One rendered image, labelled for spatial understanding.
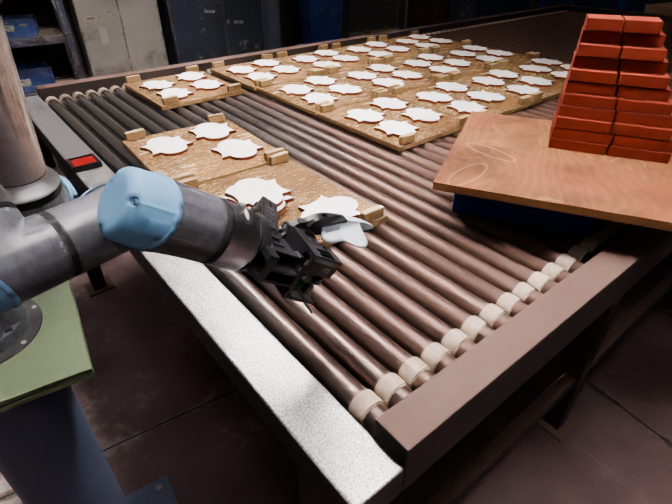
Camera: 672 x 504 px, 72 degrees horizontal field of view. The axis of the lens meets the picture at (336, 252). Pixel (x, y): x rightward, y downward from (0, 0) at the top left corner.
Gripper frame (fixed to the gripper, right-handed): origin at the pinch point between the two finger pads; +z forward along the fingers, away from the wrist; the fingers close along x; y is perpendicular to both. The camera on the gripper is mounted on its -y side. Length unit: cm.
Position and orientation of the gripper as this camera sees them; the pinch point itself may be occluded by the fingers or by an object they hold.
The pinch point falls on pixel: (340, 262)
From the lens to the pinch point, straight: 70.7
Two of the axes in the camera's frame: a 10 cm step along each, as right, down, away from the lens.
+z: 6.3, 2.2, 7.4
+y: 5.0, 6.2, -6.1
